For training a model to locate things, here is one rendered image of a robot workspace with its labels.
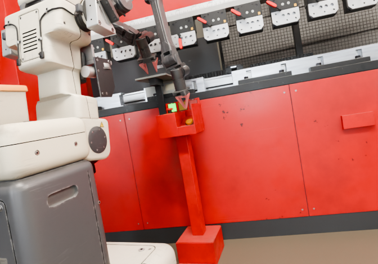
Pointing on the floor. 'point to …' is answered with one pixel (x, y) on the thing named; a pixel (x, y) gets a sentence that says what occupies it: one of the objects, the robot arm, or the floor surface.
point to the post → (297, 39)
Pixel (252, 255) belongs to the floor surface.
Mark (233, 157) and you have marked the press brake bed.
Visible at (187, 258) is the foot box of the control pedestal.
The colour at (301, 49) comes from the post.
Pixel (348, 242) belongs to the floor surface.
